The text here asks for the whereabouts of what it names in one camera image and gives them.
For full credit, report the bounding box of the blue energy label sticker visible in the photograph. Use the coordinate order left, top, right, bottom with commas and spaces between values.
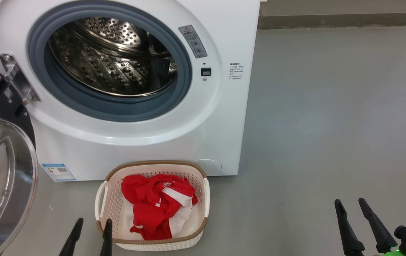
41, 163, 76, 182

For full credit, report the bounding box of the white front-load washing machine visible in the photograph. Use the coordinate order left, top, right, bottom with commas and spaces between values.
0, 0, 261, 182

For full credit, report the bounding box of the red and white garment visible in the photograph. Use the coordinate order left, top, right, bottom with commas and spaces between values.
121, 174, 199, 241

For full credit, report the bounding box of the cream perforated laundry basket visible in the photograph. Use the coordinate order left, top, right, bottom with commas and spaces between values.
95, 160, 210, 251

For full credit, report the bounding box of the metal door hinge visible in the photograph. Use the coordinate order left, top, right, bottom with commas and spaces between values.
0, 53, 41, 106

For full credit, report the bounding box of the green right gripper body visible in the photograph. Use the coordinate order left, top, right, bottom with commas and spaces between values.
364, 248, 402, 256

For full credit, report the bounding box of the grey warning sticker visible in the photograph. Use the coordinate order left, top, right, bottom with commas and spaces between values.
178, 25, 208, 59

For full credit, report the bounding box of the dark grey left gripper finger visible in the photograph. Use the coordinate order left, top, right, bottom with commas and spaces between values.
59, 218, 83, 256
100, 219, 113, 256

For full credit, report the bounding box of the grey rubber door gasket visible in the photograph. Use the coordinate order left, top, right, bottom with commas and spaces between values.
27, 4, 193, 123

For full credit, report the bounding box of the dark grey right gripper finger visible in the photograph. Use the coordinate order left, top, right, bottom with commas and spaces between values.
358, 198, 398, 254
334, 199, 365, 256

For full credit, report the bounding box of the round black glass washer door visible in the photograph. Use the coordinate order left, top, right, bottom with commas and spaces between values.
0, 55, 38, 256

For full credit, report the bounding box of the perforated steel washer drum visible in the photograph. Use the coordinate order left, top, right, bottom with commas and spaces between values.
48, 17, 178, 97

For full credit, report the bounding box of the round white filter cover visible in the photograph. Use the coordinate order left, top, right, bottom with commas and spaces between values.
193, 159, 222, 172

